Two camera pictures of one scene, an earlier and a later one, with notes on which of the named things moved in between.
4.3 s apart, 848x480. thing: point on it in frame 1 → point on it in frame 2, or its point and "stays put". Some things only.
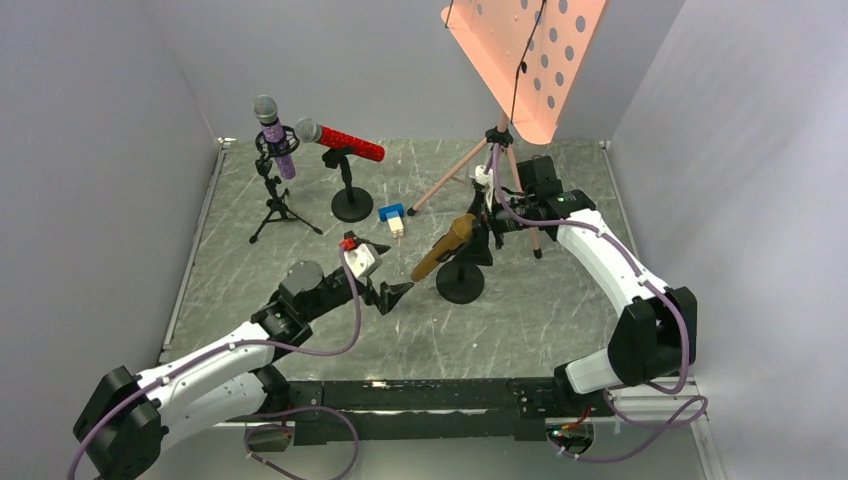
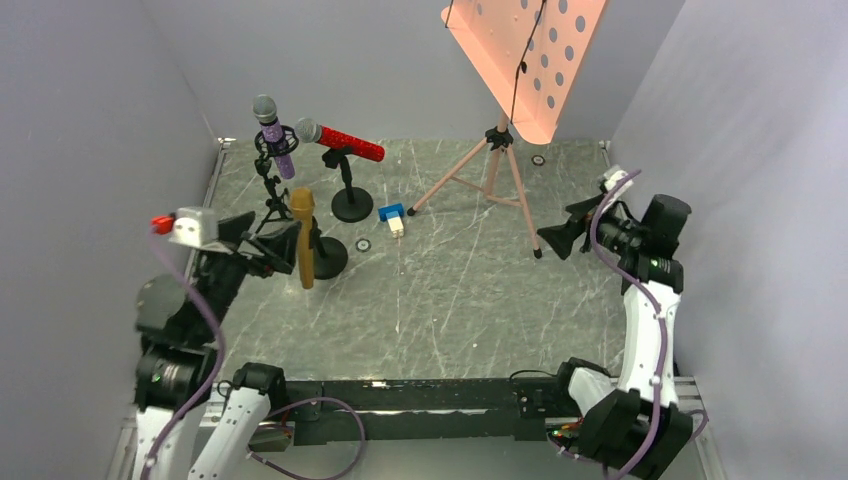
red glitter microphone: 309,130 stays put
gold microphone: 457,235 → 303,201
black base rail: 335,412 stays put
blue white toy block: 393,214 stays put
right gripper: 493,221 → 584,225
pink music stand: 531,54 stays put
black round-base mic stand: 352,204 stays put
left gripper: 374,289 → 250,245
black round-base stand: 460,282 → 330,255
